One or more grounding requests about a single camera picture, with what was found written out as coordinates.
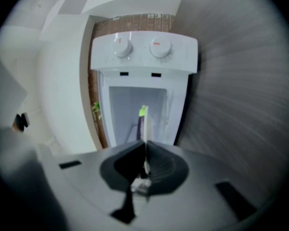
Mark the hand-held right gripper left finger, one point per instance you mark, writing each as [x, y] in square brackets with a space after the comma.
[120, 167]

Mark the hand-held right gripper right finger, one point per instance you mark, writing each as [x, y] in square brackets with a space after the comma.
[168, 170]

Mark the dark purple eggplant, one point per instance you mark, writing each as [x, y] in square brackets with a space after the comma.
[140, 129]

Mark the white microwave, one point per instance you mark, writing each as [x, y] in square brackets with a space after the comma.
[183, 52]

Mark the white control knob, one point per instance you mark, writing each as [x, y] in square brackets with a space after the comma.
[160, 47]
[121, 47]

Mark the green leafy plant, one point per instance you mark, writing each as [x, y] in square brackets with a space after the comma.
[96, 107]

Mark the black wall fixture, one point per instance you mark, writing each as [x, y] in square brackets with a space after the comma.
[21, 121]

